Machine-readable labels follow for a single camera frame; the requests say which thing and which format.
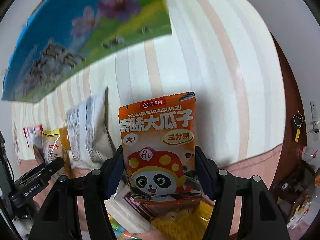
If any red white spicy strip packet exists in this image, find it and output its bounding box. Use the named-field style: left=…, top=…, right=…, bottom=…
left=23, top=125, right=43, bottom=148

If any orange sunflower seed packet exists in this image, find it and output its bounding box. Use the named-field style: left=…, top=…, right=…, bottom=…
left=118, top=92, right=202, bottom=204

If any orange round pastry packet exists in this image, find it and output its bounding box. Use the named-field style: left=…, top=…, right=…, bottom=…
left=60, top=127, right=71, bottom=151

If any beige red snack packet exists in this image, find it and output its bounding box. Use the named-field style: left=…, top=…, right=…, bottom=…
left=41, top=128, right=66, bottom=177

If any grey white snack packet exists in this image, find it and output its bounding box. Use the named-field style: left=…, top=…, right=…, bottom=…
left=66, top=88, right=115, bottom=170

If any colourful candy packet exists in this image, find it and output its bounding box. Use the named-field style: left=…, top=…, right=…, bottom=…
left=108, top=214, right=137, bottom=240

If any yellow snack packet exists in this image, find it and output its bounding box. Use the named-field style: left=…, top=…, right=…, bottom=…
left=151, top=200, right=213, bottom=240

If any white brown snack packet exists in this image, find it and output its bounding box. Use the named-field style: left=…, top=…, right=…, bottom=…
left=104, top=180, right=156, bottom=233

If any blue milk cardboard box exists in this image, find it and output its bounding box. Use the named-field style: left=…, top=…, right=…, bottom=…
left=2, top=0, right=171, bottom=103

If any striped cream bed blanket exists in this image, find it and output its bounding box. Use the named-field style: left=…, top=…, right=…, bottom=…
left=11, top=0, right=285, bottom=178

